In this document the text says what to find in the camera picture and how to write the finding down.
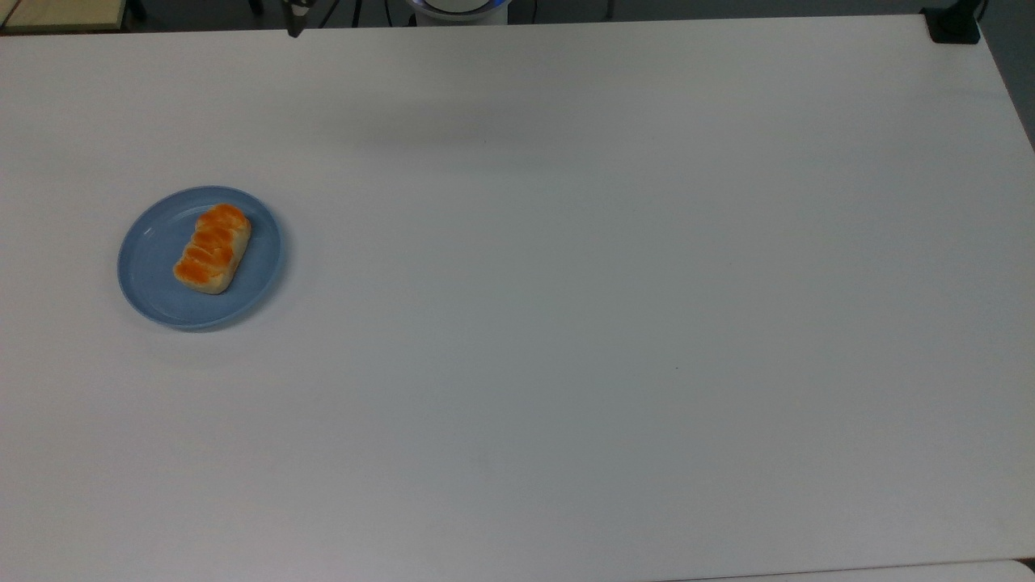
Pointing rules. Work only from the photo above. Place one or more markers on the orange glazed bread roll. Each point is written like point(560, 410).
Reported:
point(212, 250)

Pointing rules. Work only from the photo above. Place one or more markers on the black table clamp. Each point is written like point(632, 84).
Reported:
point(954, 28)

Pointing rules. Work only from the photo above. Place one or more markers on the light wooden board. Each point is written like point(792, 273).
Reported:
point(61, 12)

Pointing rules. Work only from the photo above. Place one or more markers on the blue round plate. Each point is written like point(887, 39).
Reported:
point(149, 283)

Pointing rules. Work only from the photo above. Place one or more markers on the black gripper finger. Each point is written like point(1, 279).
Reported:
point(297, 16)

